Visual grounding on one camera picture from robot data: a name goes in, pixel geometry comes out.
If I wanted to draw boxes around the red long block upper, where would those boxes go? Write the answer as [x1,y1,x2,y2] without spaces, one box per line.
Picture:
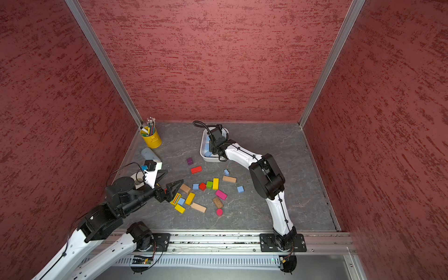
[191,166,203,175]

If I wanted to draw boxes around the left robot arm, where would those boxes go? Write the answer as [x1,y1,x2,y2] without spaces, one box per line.
[35,177,184,280]

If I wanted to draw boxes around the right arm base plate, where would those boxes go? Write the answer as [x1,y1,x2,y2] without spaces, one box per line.
[259,233,307,253]

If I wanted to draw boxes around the dark wood block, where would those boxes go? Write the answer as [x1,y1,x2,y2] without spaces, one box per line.
[212,197,224,209]

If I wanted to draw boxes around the pencils in bucket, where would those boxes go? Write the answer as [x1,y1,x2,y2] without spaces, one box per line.
[140,117,156,137]

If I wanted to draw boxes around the tan block left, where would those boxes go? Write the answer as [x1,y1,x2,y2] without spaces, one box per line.
[180,184,191,194]

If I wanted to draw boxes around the tan long block bottom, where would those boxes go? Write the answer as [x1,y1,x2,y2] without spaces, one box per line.
[191,203,207,213]

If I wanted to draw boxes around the magenta block centre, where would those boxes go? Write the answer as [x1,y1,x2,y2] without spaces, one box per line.
[215,190,227,200]

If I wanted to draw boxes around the striped yellow block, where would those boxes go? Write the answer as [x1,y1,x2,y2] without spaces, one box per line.
[170,193,182,206]

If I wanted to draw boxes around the aluminium front rail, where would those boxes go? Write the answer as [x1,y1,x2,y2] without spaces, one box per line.
[154,230,358,255]

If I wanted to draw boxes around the yellow long block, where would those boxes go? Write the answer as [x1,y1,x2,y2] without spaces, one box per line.
[185,192,196,205]

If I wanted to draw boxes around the yellow pencil bucket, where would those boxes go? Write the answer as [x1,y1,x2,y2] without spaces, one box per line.
[140,127,162,149]

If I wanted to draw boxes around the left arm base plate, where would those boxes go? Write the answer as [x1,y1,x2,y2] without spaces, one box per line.
[148,233,171,252]

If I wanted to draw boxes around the white plastic tub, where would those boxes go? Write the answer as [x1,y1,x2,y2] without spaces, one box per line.
[199,125,228,163]

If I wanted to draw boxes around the tan block right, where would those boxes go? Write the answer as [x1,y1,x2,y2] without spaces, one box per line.
[222,176,237,183]

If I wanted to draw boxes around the grey glasses case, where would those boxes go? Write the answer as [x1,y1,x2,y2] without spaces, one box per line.
[141,148,162,165]

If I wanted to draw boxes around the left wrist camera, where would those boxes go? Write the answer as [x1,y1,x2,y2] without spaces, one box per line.
[141,160,162,189]

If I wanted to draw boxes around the yellow block bottom left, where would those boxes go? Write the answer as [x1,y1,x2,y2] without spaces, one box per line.
[175,204,186,214]

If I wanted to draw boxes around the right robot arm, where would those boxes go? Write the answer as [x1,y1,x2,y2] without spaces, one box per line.
[210,140,297,251]

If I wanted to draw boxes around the yellow upright block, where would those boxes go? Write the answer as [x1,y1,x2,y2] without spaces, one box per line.
[212,178,219,190]

